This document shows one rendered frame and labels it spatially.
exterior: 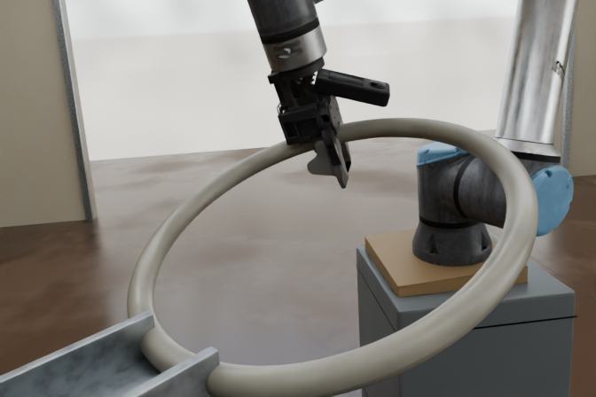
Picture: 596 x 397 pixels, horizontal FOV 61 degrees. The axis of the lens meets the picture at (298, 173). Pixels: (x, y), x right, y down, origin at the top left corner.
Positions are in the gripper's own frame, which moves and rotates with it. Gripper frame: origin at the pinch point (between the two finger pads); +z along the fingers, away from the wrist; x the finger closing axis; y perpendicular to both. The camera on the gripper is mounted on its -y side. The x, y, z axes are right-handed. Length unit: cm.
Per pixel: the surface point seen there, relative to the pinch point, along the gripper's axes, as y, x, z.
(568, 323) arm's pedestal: -34, -15, 55
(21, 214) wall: 385, -268, 131
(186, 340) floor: 131, -93, 133
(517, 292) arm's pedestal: -24, -16, 46
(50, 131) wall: 336, -303, 70
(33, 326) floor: 225, -98, 116
